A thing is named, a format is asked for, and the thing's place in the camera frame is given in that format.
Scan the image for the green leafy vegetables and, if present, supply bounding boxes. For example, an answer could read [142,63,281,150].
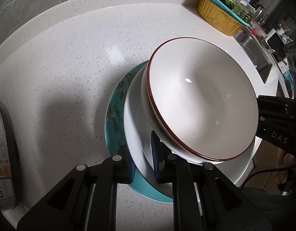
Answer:
[218,0,252,24]

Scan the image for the large teal floral plate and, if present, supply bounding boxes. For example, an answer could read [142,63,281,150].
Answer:
[105,61,173,203]

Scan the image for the large white bowl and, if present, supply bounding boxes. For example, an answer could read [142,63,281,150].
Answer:
[123,63,253,197]

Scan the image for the person's right hand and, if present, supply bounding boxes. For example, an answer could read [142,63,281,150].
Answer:
[275,150,296,192]

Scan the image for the teal plastic basin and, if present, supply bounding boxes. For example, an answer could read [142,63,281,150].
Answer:
[283,70,294,99]

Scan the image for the stainless steel sink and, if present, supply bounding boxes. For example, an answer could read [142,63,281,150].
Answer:
[233,31,273,83]

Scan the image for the black power cable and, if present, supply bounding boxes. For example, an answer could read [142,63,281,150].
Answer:
[240,163,296,189]

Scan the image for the white microwave oven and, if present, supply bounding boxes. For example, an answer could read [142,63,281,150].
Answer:
[265,28,285,57]

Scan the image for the chopsticks holder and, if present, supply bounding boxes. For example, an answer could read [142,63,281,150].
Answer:
[276,21,291,42]

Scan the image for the teal colander basket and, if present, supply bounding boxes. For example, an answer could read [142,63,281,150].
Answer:
[209,0,252,27]

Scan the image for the white rice cooker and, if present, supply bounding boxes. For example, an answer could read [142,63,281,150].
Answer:
[0,107,21,211]

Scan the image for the red-rimmed patterned bowl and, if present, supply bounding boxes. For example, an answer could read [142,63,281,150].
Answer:
[144,37,258,163]

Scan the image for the chrome faucet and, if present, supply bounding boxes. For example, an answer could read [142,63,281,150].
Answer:
[253,4,265,22]

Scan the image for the yellow basin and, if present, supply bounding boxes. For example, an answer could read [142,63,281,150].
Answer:
[197,0,244,37]

